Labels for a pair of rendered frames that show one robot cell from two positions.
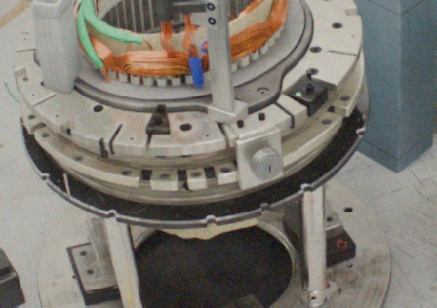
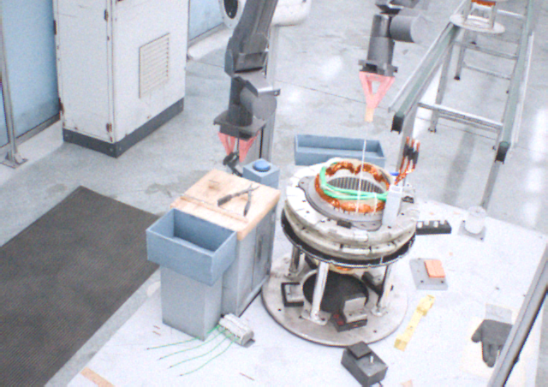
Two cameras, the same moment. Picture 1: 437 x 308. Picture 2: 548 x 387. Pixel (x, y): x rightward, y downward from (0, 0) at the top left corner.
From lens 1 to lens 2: 177 cm
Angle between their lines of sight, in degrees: 76
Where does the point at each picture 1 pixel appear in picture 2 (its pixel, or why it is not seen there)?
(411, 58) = not seen: hidden behind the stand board
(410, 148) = not seen: hidden behind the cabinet
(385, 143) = not seen: hidden behind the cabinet
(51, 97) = (396, 226)
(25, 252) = (326, 356)
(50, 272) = (348, 338)
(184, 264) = (326, 302)
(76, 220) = (311, 330)
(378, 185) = (278, 249)
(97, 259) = (354, 309)
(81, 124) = (412, 217)
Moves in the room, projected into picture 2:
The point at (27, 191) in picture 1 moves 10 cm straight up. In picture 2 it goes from (280, 359) to (284, 329)
